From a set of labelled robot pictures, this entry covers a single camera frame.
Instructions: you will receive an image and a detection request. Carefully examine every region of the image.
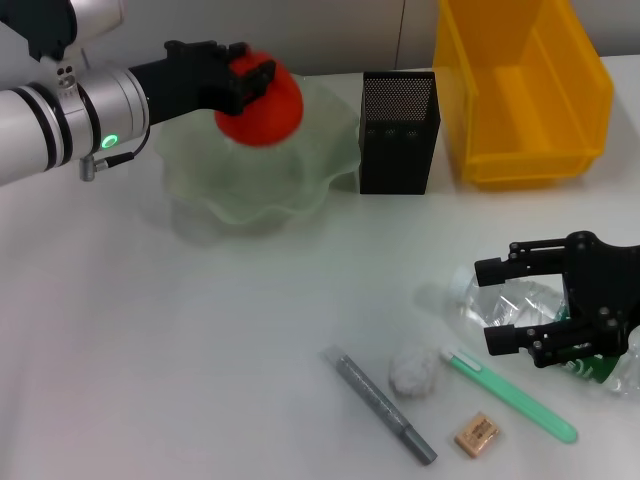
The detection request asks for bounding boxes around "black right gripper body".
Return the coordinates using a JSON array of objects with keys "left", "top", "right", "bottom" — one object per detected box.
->
[{"left": 562, "top": 230, "right": 640, "bottom": 354}]

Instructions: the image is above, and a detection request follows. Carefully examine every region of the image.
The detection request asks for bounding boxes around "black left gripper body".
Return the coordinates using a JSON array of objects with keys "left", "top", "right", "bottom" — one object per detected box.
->
[{"left": 128, "top": 39, "right": 242, "bottom": 129}]

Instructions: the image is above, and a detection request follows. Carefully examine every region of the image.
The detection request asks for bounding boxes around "red-orange knobbed orange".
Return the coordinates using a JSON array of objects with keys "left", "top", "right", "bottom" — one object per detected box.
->
[{"left": 213, "top": 48, "right": 305, "bottom": 148}]

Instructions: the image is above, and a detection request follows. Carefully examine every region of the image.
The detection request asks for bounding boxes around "clear water bottle green label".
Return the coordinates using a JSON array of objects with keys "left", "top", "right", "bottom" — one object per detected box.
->
[{"left": 448, "top": 267, "right": 640, "bottom": 399}]

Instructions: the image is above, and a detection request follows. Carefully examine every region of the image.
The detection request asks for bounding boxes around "mint green pen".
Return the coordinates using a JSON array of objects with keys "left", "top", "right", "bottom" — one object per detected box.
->
[{"left": 439, "top": 349, "right": 580, "bottom": 445}]

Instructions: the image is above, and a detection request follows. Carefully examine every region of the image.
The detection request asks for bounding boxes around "white paper ball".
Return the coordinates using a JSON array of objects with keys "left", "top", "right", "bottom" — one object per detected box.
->
[{"left": 388, "top": 344, "right": 440, "bottom": 399}]

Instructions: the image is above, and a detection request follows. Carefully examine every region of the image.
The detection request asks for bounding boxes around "small tan eraser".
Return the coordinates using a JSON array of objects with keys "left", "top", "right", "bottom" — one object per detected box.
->
[{"left": 454, "top": 411, "right": 503, "bottom": 457}]

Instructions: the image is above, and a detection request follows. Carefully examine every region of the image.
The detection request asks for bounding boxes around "wavy green glass fruit plate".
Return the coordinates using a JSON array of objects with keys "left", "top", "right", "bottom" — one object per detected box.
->
[{"left": 149, "top": 69, "right": 362, "bottom": 239}]

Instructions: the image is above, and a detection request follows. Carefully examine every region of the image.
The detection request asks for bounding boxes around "grey marker pen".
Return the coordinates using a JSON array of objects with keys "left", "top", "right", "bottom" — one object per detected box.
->
[{"left": 319, "top": 344, "right": 439, "bottom": 467}]

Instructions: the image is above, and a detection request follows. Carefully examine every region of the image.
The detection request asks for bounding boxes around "black mesh pen holder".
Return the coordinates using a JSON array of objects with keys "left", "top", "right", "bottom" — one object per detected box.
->
[{"left": 358, "top": 70, "right": 443, "bottom": 195}]

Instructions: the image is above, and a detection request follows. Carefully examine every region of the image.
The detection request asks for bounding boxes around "yellow plastic bin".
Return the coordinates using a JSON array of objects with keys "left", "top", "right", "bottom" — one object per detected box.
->
[{"left": 432, "top": 0, "right": 615, "bottom": 190}]

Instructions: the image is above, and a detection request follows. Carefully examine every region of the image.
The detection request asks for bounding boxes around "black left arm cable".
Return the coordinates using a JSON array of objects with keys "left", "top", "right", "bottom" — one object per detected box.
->
[{"left": 79, "top": 130, "right": 151, "bottom": 182}]

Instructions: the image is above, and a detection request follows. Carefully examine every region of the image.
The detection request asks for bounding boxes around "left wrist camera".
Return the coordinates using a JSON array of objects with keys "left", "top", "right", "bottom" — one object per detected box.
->
[{"left": 0, "top": 0, "right": 81, "bottom": 64}]

